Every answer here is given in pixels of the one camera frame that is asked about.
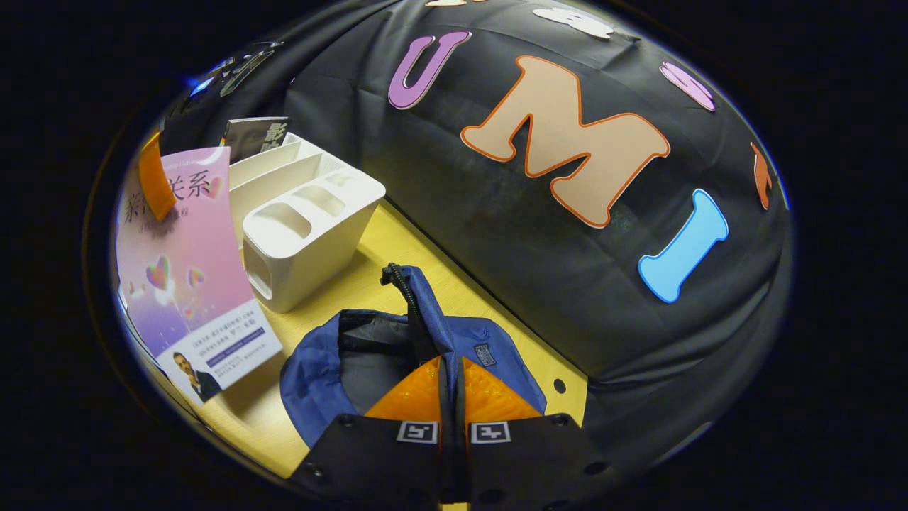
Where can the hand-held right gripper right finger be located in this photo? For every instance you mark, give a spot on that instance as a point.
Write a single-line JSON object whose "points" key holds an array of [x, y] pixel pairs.
{"points": [[532, 454]]}

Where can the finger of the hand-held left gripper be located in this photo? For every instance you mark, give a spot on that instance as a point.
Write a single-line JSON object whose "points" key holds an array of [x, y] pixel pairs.
{"points": [[156, 181]]}

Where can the pink book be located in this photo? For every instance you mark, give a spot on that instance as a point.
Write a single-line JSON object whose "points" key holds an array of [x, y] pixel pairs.
{"points": [[206, 248]]}

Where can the blue schoolbag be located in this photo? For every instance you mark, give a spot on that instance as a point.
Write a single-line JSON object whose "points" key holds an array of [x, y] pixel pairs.
{"points": [[312, 383]]}

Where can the black backdrop cloth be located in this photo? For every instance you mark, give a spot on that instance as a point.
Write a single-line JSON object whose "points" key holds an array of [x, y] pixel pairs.
{"points": [[482, 234]]}

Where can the dark cover book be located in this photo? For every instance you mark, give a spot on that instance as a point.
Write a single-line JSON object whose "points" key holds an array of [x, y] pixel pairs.
{"points": [[255, 135]]}

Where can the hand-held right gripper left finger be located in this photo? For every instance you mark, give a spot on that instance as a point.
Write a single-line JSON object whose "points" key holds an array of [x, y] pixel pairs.
{"points": [[376, 454]]}

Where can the white bookshelf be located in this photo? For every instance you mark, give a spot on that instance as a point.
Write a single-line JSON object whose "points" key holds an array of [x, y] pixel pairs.
{"points": [[319, 262]]}

